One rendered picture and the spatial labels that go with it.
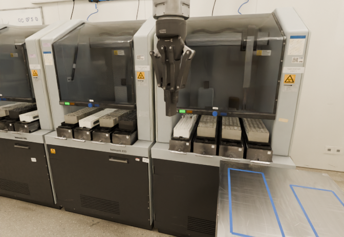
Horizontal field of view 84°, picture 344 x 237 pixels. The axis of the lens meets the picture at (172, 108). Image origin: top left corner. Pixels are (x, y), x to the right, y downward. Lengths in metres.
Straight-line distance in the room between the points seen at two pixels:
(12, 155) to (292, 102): 2.10
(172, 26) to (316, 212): 0.72
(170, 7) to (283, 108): 0.94
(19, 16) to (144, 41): 2.57
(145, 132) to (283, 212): 0.91
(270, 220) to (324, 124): 1.97
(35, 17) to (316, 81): 3.50
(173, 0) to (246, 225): 0.64
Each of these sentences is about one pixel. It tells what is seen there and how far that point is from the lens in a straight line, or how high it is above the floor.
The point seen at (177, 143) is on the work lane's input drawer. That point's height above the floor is 0.79.
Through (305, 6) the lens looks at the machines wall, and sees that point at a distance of 2.43.
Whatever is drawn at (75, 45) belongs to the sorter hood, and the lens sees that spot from 1.50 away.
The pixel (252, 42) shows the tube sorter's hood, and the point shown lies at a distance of 1.16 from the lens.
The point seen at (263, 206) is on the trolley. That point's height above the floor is 0.82.
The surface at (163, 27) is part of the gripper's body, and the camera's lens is 0.47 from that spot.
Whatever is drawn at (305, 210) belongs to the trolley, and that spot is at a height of 0.82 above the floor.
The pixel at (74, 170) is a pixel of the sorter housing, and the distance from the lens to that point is 1.71.
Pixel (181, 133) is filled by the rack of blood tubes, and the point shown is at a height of 0.84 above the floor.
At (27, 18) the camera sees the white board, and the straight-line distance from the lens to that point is 3.49.
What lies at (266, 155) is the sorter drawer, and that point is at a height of 0.78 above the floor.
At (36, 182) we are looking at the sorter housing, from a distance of 2.07.
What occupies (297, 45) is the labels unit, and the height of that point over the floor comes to 1.36.
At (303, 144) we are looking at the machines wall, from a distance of 2.62.
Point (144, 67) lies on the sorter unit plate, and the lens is 1.26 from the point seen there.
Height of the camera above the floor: 1.30
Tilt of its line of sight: 14 degrees down
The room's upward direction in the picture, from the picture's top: straight up
